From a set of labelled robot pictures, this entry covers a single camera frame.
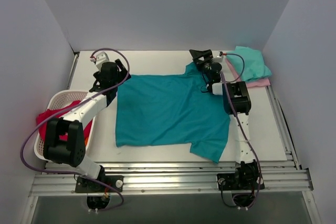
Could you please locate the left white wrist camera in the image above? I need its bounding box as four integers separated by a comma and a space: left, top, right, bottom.
90, 51, 110, 71

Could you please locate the crimson red t shirt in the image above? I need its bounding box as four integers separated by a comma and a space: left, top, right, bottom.
36, 100, 92, 142

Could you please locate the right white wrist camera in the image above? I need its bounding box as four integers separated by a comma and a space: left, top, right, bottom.
213, 51, 227, 63

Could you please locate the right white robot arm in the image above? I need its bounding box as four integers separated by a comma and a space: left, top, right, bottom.
189, 49, 261, 189

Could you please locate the teal t shirt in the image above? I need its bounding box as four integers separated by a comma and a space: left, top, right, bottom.
115, 63, 230, 163

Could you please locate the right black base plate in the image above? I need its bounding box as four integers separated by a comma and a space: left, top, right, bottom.
216, 173, 259, 191

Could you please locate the white plastic laundry basket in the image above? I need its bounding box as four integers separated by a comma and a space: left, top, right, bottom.
34, 90, 95, 161

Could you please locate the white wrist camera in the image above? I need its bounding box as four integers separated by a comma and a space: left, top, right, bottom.
213, 51, 227, 63
90, 51, 110, 71

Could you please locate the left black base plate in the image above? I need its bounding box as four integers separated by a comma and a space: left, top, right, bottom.
75, 175, 124, 193

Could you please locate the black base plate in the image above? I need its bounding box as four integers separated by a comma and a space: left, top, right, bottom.
216, 173, 259, 191
75, 175, 124, 193

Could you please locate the aluminium rail frame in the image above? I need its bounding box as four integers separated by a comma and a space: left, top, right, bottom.
30, 51, 313, 196

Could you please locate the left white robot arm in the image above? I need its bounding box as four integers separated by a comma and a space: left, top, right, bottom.
43, 56, 130, 192

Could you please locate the folded mint green t shirt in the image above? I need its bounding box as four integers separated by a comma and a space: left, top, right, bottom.
226, 46, 272, 83

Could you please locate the folded pink t shirt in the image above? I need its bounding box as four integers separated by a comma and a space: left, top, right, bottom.
225, 59, 270, 88

